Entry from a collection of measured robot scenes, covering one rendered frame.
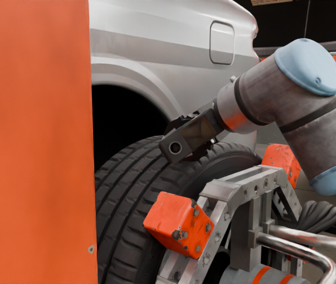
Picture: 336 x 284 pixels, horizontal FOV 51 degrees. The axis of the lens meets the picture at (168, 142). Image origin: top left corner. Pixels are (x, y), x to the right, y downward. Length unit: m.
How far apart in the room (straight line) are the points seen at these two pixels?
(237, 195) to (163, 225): 0.17
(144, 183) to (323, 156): 0.34
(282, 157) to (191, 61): 0.51
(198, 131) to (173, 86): 0.58
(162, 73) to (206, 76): 0.23
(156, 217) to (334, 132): 0.30
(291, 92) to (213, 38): 0.88
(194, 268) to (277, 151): 0.42
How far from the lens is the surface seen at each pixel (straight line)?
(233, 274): 0.84
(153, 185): 0.68
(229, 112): 0.57
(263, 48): 4.49
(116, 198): 0.71
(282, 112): 0.52
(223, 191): 0.67
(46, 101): 0.28
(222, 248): 0.90
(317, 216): 0.86
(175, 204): 0.58
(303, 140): 0.52
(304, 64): 0.49
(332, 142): 0.52
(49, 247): 0.30
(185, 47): 1.23
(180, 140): 0.60
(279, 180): 0.84
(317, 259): 0.70
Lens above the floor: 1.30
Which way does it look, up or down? 9 degrees down
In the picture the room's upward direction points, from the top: straight up
